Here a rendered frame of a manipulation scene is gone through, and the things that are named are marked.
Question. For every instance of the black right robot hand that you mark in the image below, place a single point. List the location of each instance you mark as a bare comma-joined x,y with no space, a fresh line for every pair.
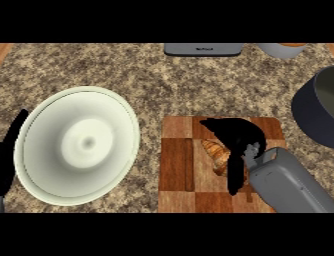
238,136

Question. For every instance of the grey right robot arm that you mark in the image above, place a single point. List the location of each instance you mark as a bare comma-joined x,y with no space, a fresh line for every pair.
285,183

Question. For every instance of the golden brown croissant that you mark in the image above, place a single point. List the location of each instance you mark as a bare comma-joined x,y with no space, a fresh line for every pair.
218,155

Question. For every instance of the checkered wooden cutting board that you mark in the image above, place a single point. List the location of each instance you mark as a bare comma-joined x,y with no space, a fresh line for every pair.
179,166

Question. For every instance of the dark grey pot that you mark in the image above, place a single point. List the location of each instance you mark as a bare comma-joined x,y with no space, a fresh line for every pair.
327,106

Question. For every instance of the white round plate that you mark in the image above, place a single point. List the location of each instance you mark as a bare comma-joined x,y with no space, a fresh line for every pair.
77,145

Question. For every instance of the grey appliance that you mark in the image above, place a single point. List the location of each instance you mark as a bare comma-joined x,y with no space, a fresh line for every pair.
203,49

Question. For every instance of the pale grey canister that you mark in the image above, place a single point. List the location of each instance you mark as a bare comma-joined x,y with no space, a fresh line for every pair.
283,50

